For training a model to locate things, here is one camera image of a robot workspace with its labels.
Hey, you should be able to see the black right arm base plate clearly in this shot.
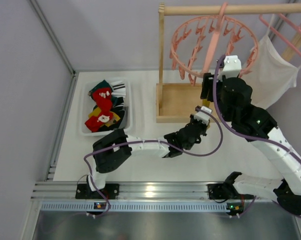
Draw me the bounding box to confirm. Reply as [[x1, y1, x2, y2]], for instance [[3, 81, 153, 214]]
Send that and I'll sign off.
[[207, 183, 241, 200]]

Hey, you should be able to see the red sock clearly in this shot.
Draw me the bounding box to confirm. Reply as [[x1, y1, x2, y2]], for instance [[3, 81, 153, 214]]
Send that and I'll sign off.
[[84, 111, 114, 133], [92, 87, 113, 112]]

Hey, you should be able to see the pink clothes hanger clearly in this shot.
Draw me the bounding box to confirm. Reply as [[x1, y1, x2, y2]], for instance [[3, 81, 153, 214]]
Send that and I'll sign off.
[[259, 13, 301, 63]]

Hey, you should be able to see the black sock in basket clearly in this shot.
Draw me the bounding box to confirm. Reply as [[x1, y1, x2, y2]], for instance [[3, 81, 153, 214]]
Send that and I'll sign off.
[[98, 97, 128, 132]]

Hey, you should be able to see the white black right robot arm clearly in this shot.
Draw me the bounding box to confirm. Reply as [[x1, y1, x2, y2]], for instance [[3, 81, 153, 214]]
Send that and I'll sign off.
[[201, 73, 301, 216]]

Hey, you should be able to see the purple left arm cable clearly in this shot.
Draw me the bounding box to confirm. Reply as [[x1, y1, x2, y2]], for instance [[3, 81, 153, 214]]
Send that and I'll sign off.
[[83, 107, 224, 216]]

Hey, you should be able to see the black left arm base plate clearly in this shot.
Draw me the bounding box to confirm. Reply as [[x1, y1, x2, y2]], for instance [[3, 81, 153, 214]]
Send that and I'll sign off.
[[75, 183, 120, 200]]

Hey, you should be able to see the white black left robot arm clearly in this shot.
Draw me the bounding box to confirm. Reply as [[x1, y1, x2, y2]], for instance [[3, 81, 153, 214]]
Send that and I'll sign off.
[[87, 113, 210, 192]]

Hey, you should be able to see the white black striped sock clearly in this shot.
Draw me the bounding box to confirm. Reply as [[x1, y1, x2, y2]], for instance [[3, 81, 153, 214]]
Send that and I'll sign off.
[[109, 80, 127, 98]]

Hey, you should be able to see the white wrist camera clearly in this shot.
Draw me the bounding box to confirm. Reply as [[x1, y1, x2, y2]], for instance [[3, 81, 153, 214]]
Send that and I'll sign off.
[[194, 106, 213, 125], [217, 55, 242, 81]]

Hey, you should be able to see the pink round clip hanger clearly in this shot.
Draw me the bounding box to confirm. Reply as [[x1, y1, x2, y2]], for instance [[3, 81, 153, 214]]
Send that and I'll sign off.
[[158, 1, 259, 86]]

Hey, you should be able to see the white slotted cable duct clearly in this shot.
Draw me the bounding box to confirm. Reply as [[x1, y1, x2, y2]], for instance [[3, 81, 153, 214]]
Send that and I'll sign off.
[[41, 201, 242, 213]]

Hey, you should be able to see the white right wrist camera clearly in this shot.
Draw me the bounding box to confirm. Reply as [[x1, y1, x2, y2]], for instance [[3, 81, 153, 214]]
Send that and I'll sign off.
[[217, 55, 242, 81]]

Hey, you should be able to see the wooden clothes rack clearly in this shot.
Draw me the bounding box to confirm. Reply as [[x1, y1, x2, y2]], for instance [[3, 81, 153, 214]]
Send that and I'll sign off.
[[156, 3, 301, 123]]

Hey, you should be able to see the aluminium mounting rail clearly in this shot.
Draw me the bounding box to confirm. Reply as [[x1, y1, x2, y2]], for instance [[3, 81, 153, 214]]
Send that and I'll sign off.
[[30, 181, 279, 201]]

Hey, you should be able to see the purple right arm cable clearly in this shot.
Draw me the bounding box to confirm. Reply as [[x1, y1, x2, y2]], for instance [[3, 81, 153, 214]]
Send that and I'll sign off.
[[212, 54, 301, 221]]

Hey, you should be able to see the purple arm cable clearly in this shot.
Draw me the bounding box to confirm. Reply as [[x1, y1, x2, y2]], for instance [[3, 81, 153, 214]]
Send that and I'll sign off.
[[212, 54, 301, 221], [83, 107, 224, 216]]

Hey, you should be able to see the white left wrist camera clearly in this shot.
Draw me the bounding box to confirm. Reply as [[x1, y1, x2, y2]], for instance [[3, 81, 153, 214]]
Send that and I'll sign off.
[[194, 106, 213, 125]]

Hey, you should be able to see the yellow bear pattern sock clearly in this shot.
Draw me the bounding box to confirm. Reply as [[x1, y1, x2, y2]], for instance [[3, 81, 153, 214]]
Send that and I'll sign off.
[[201, 99, 212, 129]]

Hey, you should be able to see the white plastic basket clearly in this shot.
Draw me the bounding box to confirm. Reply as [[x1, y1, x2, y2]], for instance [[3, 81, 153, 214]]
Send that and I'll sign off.
[[79, 77, 133, 137]]

